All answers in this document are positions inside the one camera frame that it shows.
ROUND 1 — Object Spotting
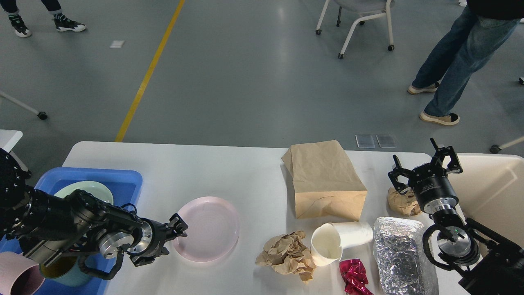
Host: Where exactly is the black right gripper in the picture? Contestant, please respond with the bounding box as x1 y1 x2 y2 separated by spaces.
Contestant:
388 138 463 214

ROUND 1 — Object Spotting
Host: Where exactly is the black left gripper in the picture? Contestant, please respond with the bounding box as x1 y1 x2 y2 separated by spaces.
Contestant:
97 213 188 267

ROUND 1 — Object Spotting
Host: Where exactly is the pink plate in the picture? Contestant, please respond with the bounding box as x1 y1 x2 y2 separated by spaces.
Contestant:
172 196 240 263

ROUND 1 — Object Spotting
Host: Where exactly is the teal mug yellow inside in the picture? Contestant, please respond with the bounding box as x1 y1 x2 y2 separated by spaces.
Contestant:
39 256 94 287

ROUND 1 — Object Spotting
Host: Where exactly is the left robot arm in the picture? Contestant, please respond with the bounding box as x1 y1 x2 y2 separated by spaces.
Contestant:
0 150 188 280

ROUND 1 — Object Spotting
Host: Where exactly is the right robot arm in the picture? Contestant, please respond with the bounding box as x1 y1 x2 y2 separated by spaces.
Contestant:
388 138 524 295

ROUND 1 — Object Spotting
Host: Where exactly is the small crumpled brown paper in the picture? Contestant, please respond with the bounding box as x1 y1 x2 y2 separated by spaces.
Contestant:
387 187 422 216

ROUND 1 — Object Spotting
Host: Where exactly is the beige plastic bin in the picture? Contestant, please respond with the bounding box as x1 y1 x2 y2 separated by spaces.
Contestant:
448 153 524 247

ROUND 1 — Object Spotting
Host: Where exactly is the chair caster right edge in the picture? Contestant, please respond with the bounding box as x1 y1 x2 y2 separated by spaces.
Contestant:
490 136 524 154

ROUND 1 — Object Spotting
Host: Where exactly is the light green plate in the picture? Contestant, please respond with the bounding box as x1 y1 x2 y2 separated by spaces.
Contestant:
54 181 114 205

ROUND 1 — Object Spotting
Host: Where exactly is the silver foil bag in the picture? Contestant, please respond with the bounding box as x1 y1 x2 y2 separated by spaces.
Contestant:
373 217 439 295

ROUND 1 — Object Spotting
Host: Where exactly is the brown paper bag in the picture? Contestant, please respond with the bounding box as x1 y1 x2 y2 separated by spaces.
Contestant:
281 140 368 222

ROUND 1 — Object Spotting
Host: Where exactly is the white paper cup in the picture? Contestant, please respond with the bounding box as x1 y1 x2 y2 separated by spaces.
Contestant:
311 222 374 267

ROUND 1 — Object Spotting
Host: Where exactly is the red foil wrapper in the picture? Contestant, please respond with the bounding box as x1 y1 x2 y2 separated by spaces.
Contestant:
339 258 373 295

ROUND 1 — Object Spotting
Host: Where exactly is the crumpled brown paper ball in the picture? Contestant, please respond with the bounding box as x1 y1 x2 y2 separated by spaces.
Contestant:
255 230 316 284

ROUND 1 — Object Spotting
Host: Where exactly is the pink mug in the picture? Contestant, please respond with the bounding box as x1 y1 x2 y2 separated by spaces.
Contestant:
0 252 45 295

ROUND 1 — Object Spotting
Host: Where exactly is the person in blue jeans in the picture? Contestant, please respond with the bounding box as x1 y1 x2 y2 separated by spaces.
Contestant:
408 0 524 126

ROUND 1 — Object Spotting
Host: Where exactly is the white office chair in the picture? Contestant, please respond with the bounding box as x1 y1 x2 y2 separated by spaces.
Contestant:
333 0 395 60

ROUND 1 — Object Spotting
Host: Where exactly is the white rolling stand left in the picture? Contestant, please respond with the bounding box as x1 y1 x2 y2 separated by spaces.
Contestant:
0 91 47 120

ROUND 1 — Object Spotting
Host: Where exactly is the white side table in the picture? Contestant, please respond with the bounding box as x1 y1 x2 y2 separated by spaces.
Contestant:
0 129 23 152

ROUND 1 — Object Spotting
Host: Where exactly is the person in black pants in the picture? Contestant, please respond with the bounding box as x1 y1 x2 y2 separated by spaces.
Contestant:
0 0 86 38

